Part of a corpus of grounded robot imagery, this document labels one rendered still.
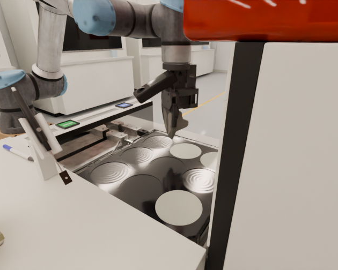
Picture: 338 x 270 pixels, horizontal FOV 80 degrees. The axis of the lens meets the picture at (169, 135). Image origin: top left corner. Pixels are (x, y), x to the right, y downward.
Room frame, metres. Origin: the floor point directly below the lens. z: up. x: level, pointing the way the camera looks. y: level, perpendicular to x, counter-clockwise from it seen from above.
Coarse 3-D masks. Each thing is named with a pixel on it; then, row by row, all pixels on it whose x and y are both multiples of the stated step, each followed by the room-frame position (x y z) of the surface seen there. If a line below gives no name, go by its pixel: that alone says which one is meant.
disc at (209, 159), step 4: (212, 152) 0.55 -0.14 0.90; (216, 152) 0.55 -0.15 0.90; (204, 156) 0.53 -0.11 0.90; (208, 156) 0.53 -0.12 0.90; (212, 156) 0.53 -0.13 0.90; (216, 156) 0.53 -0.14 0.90; (204, 160) 0.51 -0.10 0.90; (208, 160) 0.51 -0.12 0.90; (212, 160) 0.51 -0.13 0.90; (216, 160) 0.51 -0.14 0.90; (204, 164) 0.48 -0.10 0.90; (208, 164) 0.48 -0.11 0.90; (212, 164) 0.48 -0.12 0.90; (216, 164) 0.48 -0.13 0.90; (212, 168) 0.46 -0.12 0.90
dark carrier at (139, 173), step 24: (144, 144) 0.61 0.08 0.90; (168, 144) 0.61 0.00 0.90; (96, 168) 0.47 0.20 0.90; (120, 168) 0.47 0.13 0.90; (144, 168) 0.46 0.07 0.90; (168, 168) 0.47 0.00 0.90; (192, 168) 0.46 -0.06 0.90; (120, 192) 0.37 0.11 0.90; (144, 192) 0.37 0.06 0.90; (192, 192) 0.37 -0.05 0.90
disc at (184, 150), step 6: (180, 144) 0.61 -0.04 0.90; (186, 144) 0.61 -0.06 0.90; (192, 144) 0.61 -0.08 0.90; (174, 150) 0.57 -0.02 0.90; (180, 150) 0.57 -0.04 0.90; (186, 150) 0.57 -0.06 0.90; (192, 150) 0.57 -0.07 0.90; (198, 150) 0.57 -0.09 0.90; (180, 156) 0.53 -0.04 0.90; (186, 156) 0.53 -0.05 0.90; (192, 156) 0.53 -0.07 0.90
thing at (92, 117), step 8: (136, 104) 0.87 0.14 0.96; (96, 112) 0.76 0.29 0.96; (104, 112) 0.77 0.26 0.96; (112, 112) 0.76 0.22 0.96; (80, 120) 0.69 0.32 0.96; (88, 120) 0.68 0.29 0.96; (96, 120) 0.68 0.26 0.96; (56, 128) 0.60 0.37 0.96; (72, 128) 0.60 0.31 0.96; (24, 136) 0.54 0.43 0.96; (24, 144) 0.49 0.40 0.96
